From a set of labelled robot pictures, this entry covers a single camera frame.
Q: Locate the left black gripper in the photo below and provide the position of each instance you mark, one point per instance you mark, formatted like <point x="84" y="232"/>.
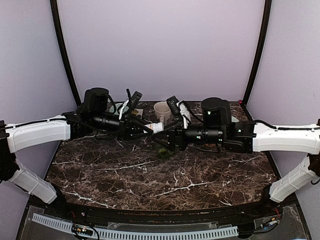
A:
<point x="127" y="128"/>

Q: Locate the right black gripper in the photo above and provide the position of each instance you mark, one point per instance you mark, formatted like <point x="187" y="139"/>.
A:
<point x="182" y="143"/>

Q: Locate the small white pill bottle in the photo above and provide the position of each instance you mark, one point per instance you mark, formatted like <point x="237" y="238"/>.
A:
<point x="156" y="127"/>

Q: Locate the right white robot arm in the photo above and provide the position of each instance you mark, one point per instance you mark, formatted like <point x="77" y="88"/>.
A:
<point x="216" y="127"/>

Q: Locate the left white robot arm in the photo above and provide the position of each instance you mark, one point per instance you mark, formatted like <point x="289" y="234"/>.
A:
<point x="90" y="116"/>

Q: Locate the floral square plate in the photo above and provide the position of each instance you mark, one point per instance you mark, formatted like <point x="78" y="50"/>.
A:
<point x="138" y="112"/>

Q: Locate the cream coral pattern mug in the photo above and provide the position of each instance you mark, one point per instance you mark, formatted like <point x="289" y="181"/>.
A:
<point x="162" y="111"/>

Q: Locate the left light green bowl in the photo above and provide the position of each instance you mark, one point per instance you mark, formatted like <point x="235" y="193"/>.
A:
<point x="115" y="109"/>

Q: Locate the light green bowl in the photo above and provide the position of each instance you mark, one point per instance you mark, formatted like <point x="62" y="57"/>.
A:
<point x="234" y="119"/>
<point x="115" y="109"/>

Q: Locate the right light green bowl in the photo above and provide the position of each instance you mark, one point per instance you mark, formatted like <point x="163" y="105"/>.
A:
<point x="234" y="119"/>

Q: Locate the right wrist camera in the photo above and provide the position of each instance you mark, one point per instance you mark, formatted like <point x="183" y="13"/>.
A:
<point x="179" y="111"/>

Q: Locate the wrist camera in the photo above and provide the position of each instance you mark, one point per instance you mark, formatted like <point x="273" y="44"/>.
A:
<point x="129" y="105"/>
<point x="179" y="111"/>

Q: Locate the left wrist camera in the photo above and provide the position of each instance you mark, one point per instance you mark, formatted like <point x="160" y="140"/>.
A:
<point x="129" y="105"/>

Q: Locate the black front table rail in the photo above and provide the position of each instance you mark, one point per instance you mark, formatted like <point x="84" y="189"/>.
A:
<point x="239" y="214"/>

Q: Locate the white slotted cable duct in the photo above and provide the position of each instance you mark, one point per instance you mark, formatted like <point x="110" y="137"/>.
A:
<point x="122" y="231"/>

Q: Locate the left black frame post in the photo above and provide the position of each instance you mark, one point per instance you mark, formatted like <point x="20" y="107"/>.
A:
<point x="63" y="51"/>

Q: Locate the black frame post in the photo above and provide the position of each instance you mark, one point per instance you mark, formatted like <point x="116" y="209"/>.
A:
<point x="259" y="52"/>
<point x="63" y="51"/>

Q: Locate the right black frame post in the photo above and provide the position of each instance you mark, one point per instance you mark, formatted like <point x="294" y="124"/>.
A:
<point x="259" y="52"/>

